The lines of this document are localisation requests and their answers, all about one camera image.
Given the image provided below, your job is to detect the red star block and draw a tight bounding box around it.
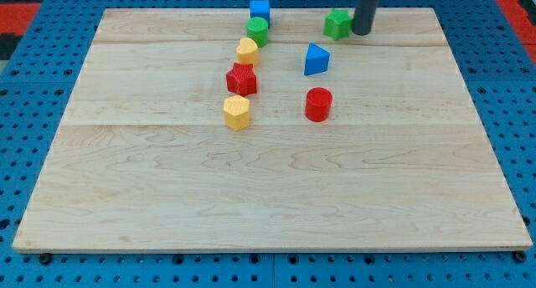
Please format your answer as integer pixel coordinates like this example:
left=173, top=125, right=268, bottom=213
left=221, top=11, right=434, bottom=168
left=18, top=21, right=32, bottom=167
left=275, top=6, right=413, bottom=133
left=225, top=63, right=257, bottom=96

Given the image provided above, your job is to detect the red cylinder block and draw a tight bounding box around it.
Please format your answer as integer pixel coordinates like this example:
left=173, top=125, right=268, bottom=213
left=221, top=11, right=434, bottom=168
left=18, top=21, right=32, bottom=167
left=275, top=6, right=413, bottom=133
left=305, top=86, right=333, bottom=122

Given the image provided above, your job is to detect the green cylinder block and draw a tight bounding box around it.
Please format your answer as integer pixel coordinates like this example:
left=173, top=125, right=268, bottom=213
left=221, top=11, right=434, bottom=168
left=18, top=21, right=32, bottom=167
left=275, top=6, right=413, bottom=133
left=246, top=17, right=269, bottom=48

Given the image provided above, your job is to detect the blue triangle block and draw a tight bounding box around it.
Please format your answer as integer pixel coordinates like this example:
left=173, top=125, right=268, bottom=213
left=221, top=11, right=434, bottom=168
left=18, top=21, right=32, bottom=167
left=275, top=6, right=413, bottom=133
left=304, top=43, right=330, bottom=76

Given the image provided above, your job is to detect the yellow heart block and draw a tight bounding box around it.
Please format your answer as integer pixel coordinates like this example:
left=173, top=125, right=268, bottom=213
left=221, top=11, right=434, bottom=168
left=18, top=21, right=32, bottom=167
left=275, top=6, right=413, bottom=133
left=235, top=37, right=259, bottom=66

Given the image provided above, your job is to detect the wooden board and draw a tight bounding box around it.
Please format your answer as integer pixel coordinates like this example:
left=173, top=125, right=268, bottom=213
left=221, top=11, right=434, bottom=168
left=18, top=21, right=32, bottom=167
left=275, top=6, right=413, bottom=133
left=13, top=8, right=533, bottom=254

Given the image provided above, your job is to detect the yellow pentagon block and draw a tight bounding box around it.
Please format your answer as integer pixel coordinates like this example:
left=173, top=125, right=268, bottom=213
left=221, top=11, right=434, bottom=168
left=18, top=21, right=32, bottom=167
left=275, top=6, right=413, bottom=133
left=223, top=95, right=250, bottom=131

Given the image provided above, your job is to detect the green star block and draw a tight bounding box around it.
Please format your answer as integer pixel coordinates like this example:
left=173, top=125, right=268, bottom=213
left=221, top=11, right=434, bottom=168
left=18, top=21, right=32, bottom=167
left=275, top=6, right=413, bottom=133
left=322, top=8, right=353, bottom=41

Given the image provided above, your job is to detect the blue cube block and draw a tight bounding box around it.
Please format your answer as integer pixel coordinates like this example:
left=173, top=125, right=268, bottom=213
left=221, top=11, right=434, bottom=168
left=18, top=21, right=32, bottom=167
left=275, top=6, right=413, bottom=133
left=249, top=0, right=271, bottom=25

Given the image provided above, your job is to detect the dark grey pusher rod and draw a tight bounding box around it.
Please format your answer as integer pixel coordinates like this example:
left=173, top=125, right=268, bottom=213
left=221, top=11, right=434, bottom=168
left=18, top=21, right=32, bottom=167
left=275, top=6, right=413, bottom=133
left=352, top=0, right=379, bottom=36

